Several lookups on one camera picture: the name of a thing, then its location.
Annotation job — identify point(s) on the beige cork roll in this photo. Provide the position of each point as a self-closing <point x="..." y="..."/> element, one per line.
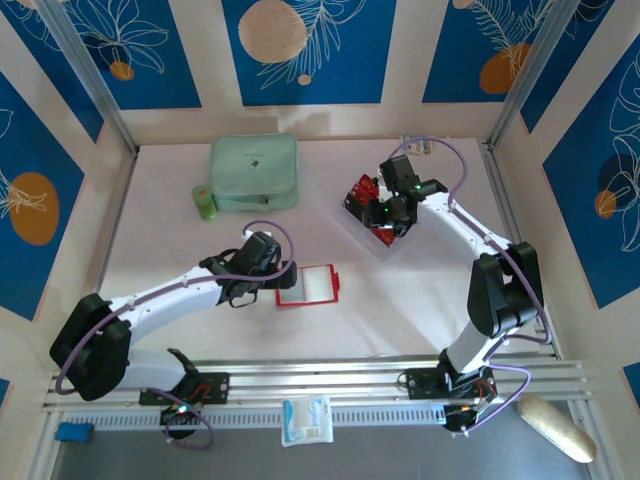
<point x="555" y="427"/>

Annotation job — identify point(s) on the mint green zip pouch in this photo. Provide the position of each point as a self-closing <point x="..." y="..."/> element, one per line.
<point x="252" y="165"/>

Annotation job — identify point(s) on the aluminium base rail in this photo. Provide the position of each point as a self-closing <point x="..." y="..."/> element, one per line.
<point x="310" y="377"/>

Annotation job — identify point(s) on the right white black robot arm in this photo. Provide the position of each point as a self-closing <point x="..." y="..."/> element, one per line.
<point x="505" y="295"/>

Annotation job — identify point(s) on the aluminium corner post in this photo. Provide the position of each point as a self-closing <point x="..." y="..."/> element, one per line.
<point x="90" y="70"/>
<point x="535" y="65"/>

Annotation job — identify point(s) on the blue sponge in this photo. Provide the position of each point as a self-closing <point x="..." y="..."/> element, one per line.
<point x="74" y="432"/>

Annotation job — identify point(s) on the black controller board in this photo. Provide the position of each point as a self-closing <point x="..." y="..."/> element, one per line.
<point x="462" y="420"/>
<point x="180" y="416"/>

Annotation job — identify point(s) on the blue floral wall panel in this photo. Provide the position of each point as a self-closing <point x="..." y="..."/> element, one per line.
<point x="575" y="50"/>
<point x="350" y="50"/>
<point x="55" y="60"/>
<point x="150" y="75"/>
<point x="600" y="250"/>
<point x="450" y="50"/>
<point x="20" y="275"/>

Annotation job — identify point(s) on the black credit card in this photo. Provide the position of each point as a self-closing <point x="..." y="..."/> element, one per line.
<point x="354" y="204"/>

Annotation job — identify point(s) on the clear acrylic card tray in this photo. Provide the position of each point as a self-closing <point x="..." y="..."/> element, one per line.
<point x="387" y="252"/>

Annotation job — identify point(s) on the green cylindrical roll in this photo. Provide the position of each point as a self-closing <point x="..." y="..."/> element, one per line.
<point x="205" y="202"/>

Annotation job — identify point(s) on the red credit card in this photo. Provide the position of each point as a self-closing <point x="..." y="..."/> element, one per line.
<point x="358" y="190"/>
<point x="385" y="236"/>
<point x="369" y="182"/>

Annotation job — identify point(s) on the red card holder wallet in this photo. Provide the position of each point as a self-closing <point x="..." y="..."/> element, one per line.
<point x="315" y="285"/>

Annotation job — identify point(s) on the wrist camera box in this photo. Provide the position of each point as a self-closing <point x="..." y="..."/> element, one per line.
<point x="260" y="250"/>
<point x="400" y="172"/>

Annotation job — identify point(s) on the printed paper leaflet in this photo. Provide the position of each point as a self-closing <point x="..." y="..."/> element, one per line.
<point x="422" y="147"/>

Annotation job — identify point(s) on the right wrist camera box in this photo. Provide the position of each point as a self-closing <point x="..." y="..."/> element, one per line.
<point x="400" y="172"/>

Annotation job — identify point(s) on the white gauze packet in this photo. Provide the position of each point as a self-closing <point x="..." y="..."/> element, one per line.
<point x="306" y="420"/>

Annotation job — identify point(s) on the aluminium side rail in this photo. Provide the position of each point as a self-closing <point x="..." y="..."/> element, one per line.
<point x="122" y="200"/>
<point x="505" y="200"/>

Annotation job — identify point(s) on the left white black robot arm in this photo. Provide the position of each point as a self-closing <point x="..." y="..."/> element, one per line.
<point x="90" y="350"/>

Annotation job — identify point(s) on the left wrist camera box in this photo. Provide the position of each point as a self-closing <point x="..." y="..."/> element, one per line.
<point x="260" y="250"/>

